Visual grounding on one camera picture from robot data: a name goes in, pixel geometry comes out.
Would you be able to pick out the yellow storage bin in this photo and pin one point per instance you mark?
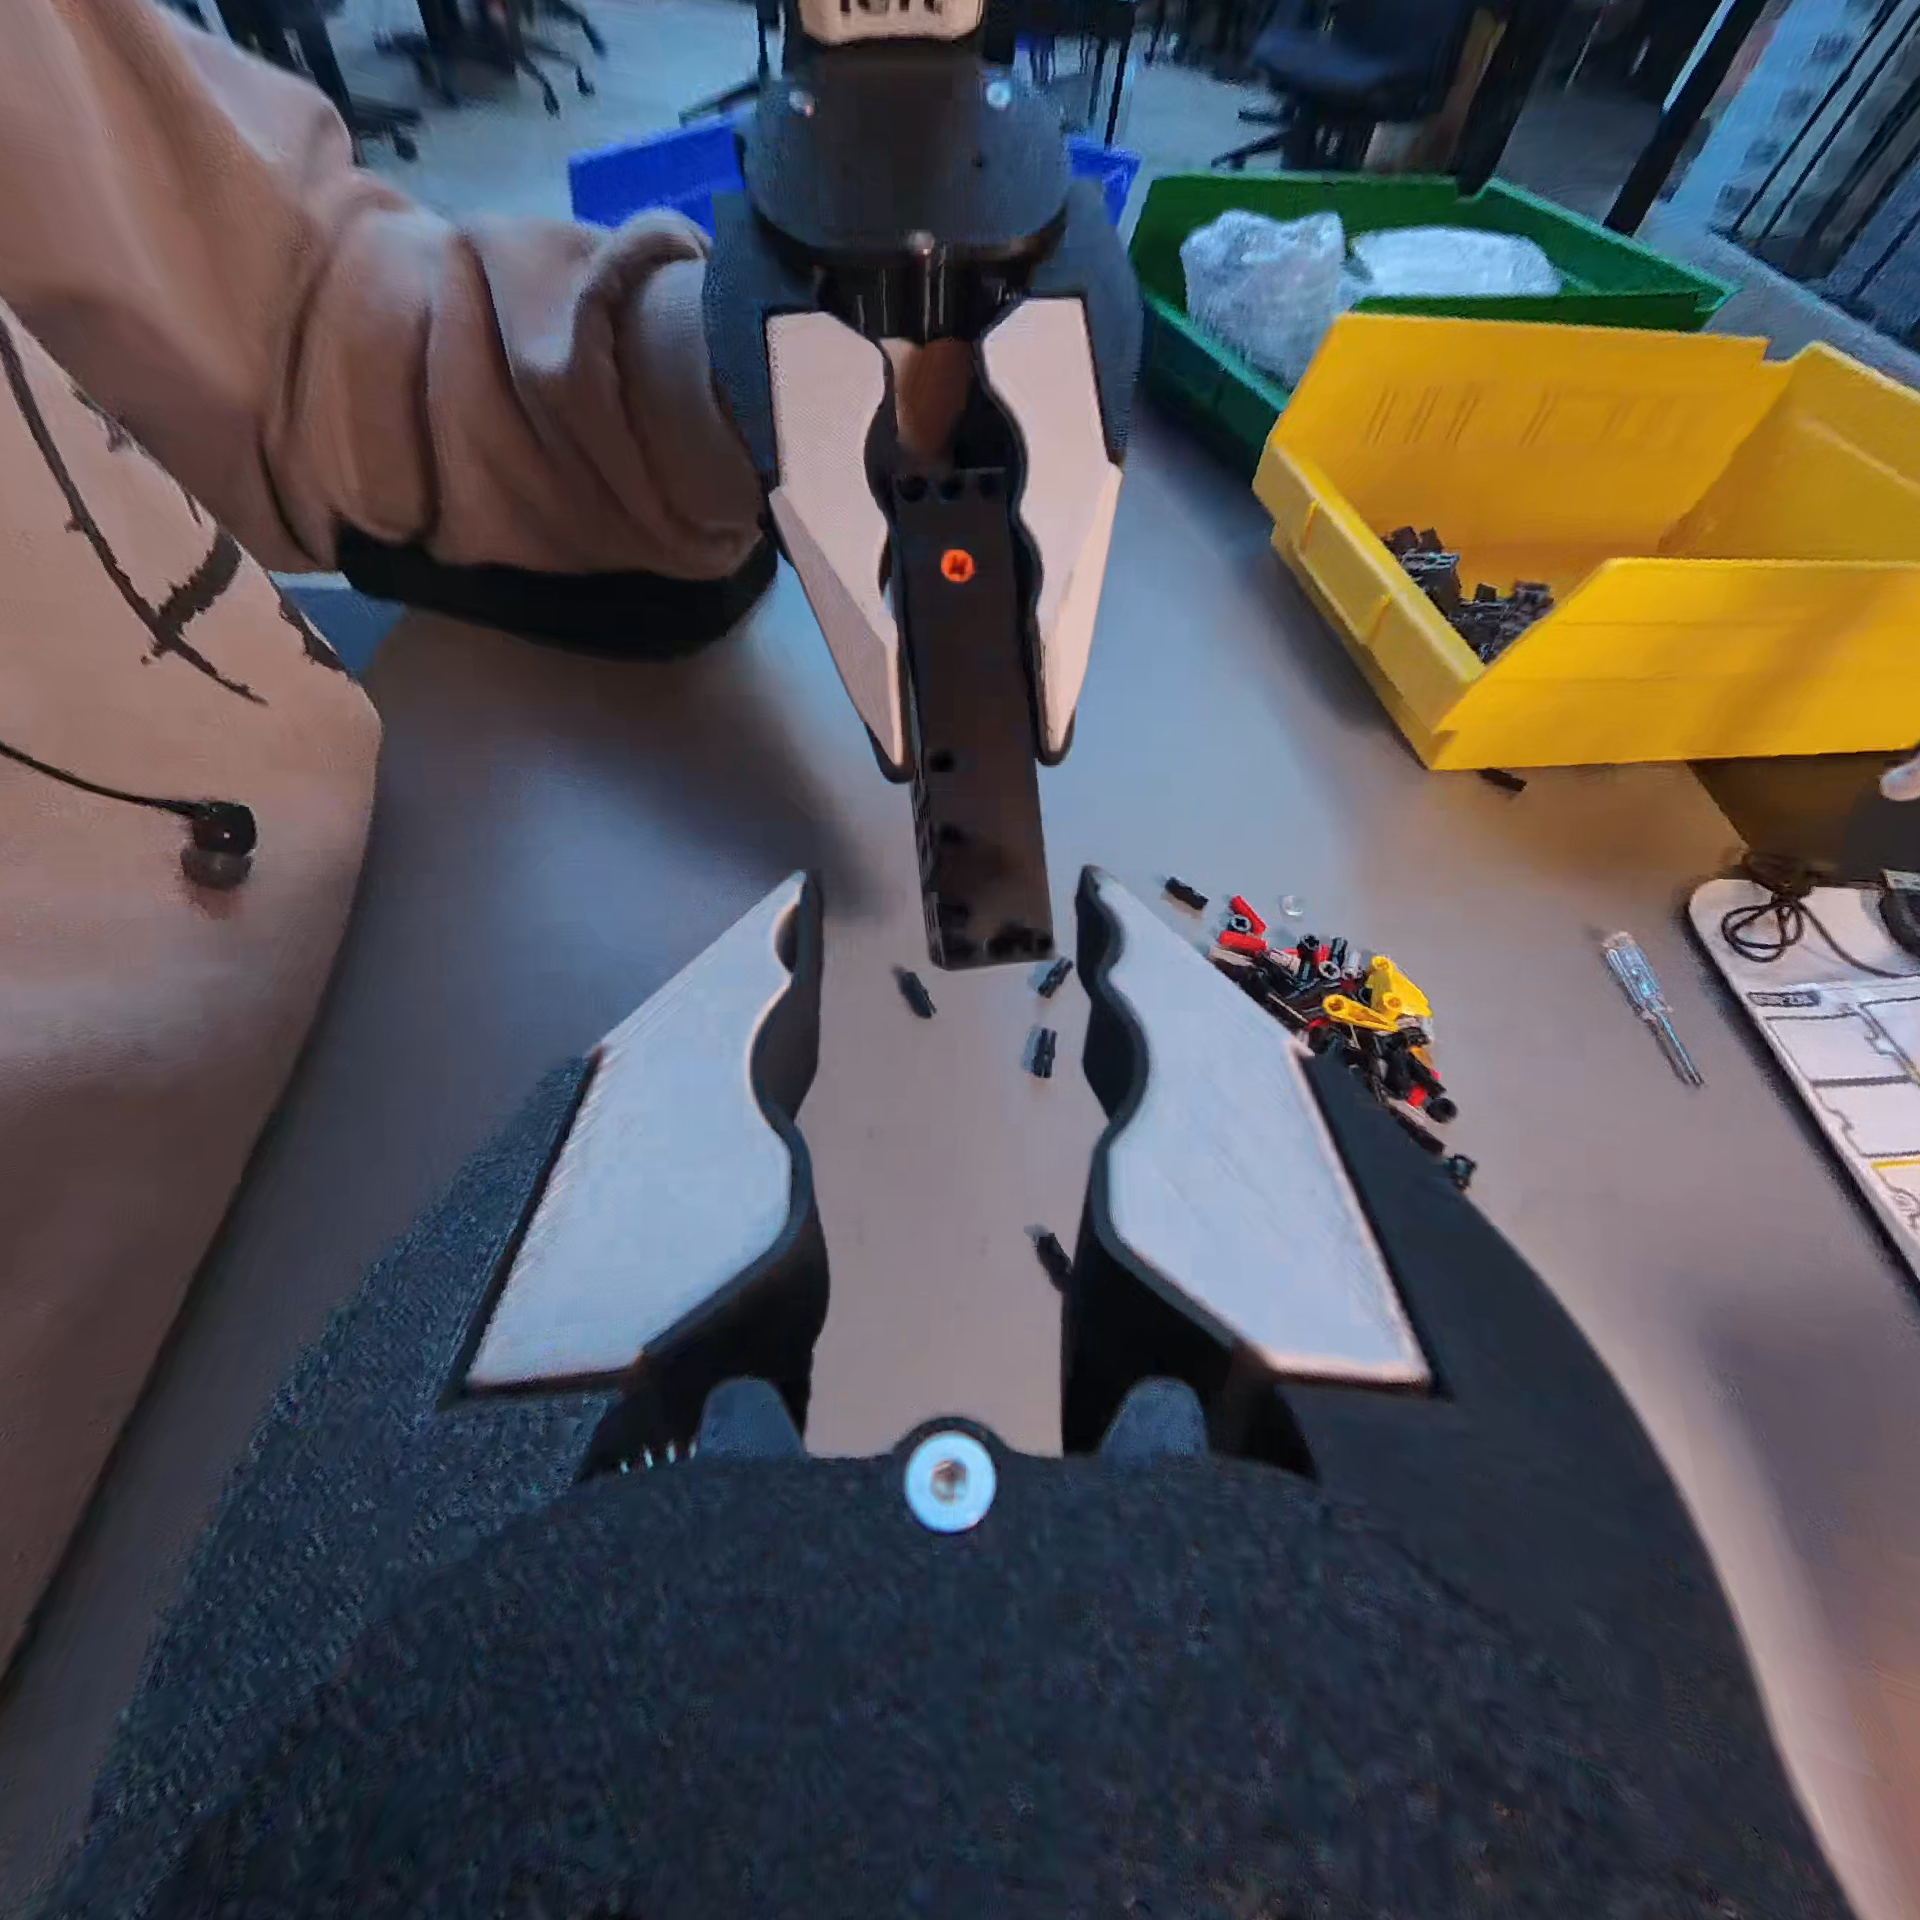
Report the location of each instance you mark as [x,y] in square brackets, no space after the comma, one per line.
[1652,661]

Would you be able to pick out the black perforated building block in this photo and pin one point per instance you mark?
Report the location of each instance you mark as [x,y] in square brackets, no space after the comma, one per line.
[974,751]

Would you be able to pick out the black chair armrest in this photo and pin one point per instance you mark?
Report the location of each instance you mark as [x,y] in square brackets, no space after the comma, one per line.
[569,610]

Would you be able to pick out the grey desk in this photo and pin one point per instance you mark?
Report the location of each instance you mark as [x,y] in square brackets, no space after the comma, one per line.
[599,827]

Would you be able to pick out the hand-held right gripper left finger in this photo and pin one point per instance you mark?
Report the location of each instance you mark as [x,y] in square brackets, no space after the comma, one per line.
[661,1202]

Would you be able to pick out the dark chair seat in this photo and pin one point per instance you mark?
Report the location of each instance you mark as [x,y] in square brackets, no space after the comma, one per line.
[339,623]

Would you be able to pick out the person's beige hoodie torso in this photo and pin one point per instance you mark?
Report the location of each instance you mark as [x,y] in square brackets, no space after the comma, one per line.
[149,1126]

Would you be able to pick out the clear plastic-wrapped bundle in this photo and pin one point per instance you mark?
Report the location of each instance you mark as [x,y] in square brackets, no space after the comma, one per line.
[1454,265]
[1267,284]

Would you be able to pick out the green storage bin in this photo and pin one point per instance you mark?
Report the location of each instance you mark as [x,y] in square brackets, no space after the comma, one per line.
[1201,361]

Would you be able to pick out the person's left forearm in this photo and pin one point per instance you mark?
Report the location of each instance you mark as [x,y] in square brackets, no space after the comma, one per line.
[452,331]

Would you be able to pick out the blue storage bin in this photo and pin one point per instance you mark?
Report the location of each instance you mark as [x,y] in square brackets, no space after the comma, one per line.
[661,173]

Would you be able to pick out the heap of black building pieces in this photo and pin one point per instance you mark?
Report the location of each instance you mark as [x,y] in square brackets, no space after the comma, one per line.
[1478,599]

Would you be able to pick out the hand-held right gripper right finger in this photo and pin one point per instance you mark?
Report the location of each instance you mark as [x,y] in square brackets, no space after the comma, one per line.
[1245,1202]

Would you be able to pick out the black box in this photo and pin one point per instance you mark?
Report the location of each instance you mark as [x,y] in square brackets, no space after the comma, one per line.
[1800,810]

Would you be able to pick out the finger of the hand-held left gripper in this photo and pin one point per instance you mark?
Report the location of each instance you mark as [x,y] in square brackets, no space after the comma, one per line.
[825,481]
[1067,481]

